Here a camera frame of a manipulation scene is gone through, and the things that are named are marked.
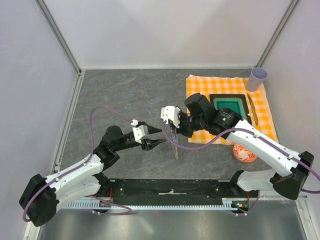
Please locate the lilac cup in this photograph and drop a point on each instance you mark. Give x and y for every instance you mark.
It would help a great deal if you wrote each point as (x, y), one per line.
(257, 76)

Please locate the slotted cable duct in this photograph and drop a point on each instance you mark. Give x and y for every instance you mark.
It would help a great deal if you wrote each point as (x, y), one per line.
(93, 204)

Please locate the green square plate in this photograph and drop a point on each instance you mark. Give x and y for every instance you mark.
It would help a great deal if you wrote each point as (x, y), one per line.
(235, 102)

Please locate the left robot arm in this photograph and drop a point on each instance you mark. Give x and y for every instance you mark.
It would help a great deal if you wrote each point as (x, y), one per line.
(43, 197)

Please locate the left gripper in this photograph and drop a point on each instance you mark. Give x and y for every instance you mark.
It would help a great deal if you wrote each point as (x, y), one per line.
(150, 143)

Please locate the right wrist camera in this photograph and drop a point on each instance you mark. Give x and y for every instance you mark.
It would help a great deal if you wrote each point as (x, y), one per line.
(170, 114)

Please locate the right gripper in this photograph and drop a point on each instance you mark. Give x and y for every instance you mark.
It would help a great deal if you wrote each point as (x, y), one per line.
(181, 130)

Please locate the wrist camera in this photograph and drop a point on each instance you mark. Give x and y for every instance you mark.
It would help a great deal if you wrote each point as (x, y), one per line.
(170, 114)
(140, 130)

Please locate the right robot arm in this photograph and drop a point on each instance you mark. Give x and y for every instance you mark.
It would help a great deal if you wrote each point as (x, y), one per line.
(289, 169)

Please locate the gold knife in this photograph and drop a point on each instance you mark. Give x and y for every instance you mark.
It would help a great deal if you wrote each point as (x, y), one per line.
(253, 108)

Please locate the orange checkered cloth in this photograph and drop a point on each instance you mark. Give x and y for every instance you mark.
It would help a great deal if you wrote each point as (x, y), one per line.
(207, 85)

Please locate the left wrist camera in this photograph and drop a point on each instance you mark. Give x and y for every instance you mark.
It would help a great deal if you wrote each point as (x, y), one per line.
(140, 130)

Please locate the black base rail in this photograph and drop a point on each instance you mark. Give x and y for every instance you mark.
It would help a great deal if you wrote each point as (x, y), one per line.
(172, 192)

